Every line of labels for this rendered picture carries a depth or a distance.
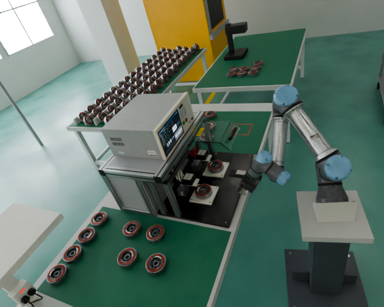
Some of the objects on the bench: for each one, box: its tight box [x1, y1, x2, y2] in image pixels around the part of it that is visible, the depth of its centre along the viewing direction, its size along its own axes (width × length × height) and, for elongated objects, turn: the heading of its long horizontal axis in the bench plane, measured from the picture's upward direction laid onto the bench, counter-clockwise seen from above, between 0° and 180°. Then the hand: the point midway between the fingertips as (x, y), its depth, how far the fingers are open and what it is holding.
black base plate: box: [157, 150, 254, 228], centre depth 184 cm, size 47×64×2 cm
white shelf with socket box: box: [0, 202, 64, 307], centre depth 134 cm, size 35×37×46 cm
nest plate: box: [189, 184, 219, 205], centre depth 175 cm, size 15×15×1 cm
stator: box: [194, 184, 213, 200], centre depth 173 cm, size 11×11×4 cm
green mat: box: [37, 206, 231, 307], centre depth 150 cm, size 94×61×1 cm, turn 84°
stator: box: [146, 224, 166, 244], centre depth 159 cm, size 11×11×4 cm
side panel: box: [101, 175, 157, 217], centre depth 170 cm, size 28×3×32 cm, turn 84°
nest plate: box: [202, 161, 229, 178], centre depth 191 cm, size 15×15×1 cm
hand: (236, 191), depth 161 cm, fingers closed
